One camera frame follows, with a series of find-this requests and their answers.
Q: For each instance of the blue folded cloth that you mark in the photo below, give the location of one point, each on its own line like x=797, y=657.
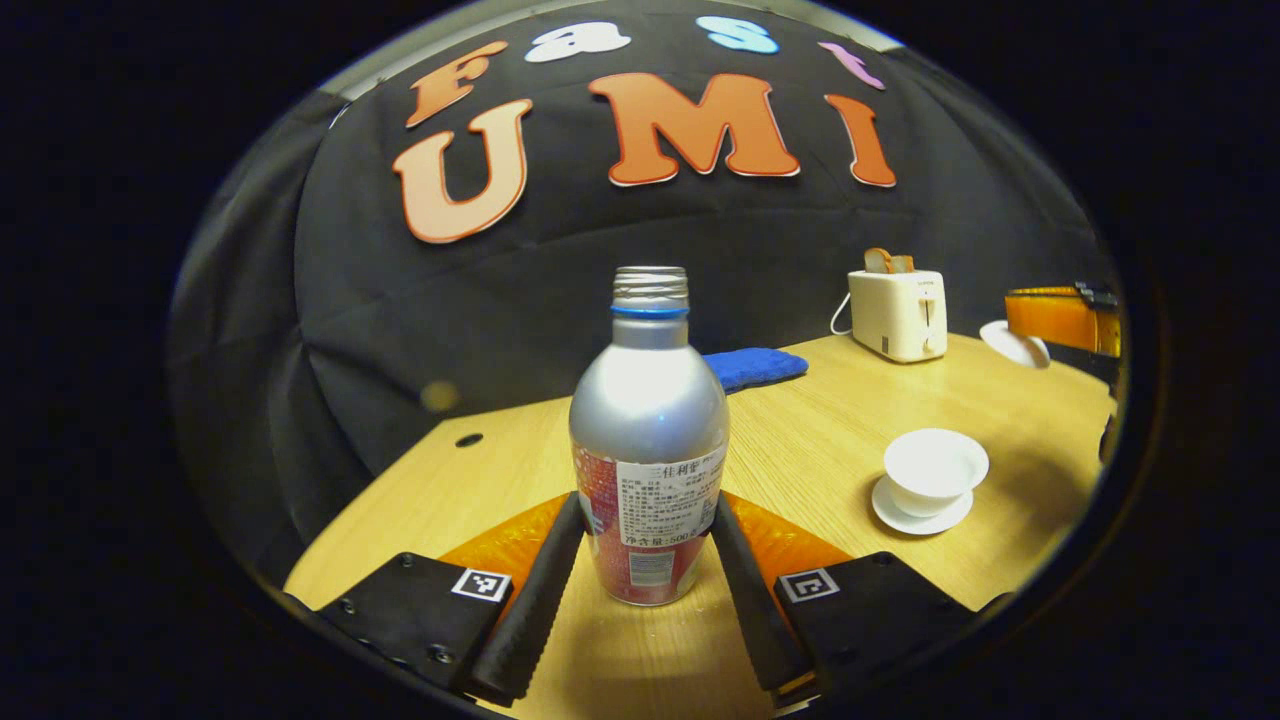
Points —
x=750, y=368

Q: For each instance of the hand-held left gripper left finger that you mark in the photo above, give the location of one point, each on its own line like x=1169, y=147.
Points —
x=530, y=620

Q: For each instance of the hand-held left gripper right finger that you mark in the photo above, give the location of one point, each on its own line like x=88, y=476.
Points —
x=750, y=610

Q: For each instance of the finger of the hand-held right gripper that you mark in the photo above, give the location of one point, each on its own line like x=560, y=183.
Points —
x=1060, y=318

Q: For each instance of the white teacup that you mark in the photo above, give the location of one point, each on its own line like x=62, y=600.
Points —
x=935, y=468

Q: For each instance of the white toaster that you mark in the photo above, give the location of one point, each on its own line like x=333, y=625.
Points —
x=895, y=315

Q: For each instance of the bread slice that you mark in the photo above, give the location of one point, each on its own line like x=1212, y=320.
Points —
x=885, y=262

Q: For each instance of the white saucer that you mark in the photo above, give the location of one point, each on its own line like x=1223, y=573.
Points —
x=900, y=515

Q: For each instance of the white teacup lid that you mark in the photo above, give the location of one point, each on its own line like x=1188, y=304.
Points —
x=1015, y=345

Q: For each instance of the silver water bottle red label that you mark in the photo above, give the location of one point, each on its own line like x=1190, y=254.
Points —
x=648, y=420

